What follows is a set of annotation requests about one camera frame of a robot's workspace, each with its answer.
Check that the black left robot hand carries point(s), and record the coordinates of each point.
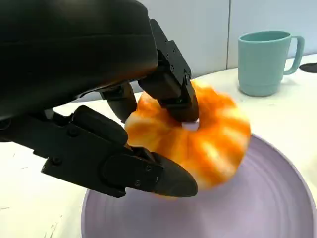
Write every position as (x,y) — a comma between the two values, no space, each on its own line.
(74,49)

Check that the lilac plate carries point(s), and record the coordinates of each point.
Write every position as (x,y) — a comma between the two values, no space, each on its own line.
(247,208)

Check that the orange and white bread roll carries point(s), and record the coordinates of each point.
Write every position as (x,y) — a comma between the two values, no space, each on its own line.
(213,138)

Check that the pale green mug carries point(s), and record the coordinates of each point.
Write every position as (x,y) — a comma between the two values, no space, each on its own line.
(262,64)

